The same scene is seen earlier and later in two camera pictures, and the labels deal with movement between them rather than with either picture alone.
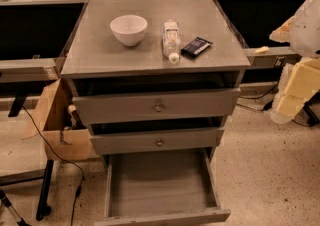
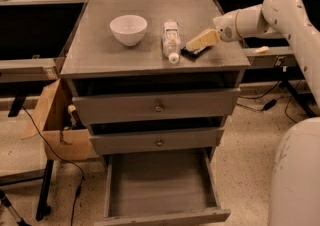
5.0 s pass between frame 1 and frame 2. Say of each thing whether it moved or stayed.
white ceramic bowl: stayed
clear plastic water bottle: stayed
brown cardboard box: stayed
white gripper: moved
